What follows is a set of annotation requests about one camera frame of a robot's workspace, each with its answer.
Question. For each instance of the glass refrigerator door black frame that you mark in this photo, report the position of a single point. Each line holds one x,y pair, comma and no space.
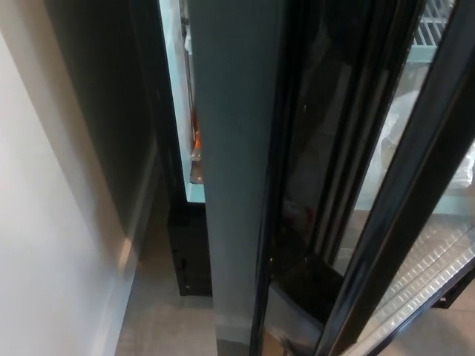
234,185

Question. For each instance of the black refrigerator cabinet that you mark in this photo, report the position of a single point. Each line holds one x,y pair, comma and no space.
185,259

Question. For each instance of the bag of orange carrots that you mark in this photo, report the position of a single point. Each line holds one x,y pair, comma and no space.
198,142

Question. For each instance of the large white plastic bag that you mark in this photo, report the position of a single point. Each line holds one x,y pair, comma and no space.
393,122

